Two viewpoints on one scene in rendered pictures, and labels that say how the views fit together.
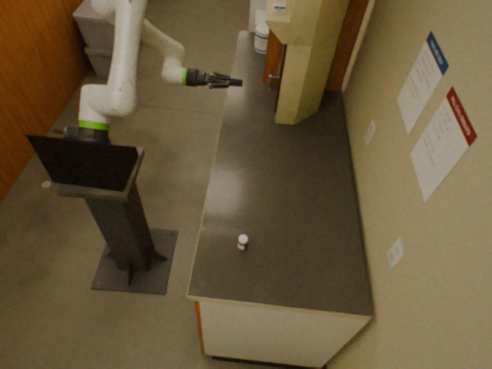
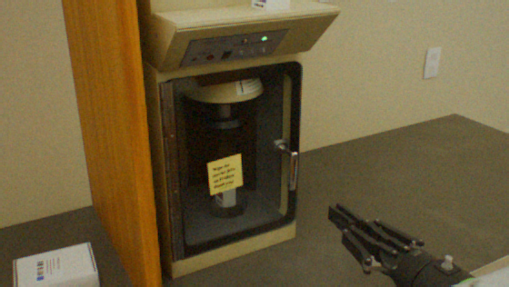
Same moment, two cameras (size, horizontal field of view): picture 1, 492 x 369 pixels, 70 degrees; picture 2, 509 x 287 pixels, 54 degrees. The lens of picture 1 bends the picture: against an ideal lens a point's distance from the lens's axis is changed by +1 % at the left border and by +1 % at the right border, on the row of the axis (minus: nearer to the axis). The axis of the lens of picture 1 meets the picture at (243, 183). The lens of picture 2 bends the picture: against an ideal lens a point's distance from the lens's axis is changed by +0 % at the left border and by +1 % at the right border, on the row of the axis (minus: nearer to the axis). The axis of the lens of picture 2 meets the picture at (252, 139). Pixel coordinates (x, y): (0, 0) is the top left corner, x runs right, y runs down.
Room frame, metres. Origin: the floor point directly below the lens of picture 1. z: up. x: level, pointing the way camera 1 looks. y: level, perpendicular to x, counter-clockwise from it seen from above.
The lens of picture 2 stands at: (2.13, 0.68, 1.66)
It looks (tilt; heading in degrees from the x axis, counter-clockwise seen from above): 24 degrees down; 239
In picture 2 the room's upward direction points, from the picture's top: straight up
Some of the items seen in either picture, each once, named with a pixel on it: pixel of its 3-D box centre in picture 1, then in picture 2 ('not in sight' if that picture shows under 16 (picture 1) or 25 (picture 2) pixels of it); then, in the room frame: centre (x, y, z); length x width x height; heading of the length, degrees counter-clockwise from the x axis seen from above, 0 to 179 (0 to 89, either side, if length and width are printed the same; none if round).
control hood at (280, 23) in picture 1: (277, 16); (249, 38); (1.68, -0.09, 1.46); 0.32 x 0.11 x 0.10; 179
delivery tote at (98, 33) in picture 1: (109, 20); not in sight; (3.38, 1.48, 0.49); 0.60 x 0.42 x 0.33; 179
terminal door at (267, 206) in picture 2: (280, 67); (237, 162); (1.68, -0.14, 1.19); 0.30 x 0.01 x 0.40; 178
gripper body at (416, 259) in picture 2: (206, 79); (406, 265); (1.58, 0.24, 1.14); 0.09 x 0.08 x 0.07; 88
